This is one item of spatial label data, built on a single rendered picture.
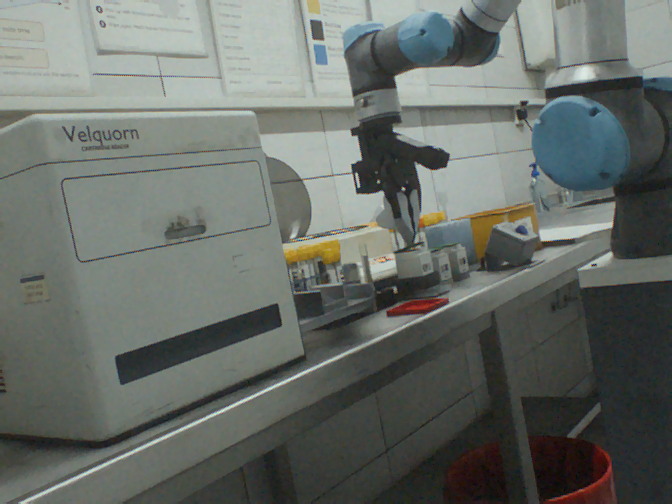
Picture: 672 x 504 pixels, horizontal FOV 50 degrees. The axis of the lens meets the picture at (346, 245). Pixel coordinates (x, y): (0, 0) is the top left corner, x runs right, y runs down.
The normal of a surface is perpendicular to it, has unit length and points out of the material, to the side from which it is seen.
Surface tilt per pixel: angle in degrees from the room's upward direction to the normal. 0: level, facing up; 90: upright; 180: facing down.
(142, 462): 90
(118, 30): 90
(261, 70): 94
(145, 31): 92
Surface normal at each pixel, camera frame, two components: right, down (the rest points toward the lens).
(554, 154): -0.72, 0.31
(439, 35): 0.64, -0.08
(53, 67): 0.80, -0.04
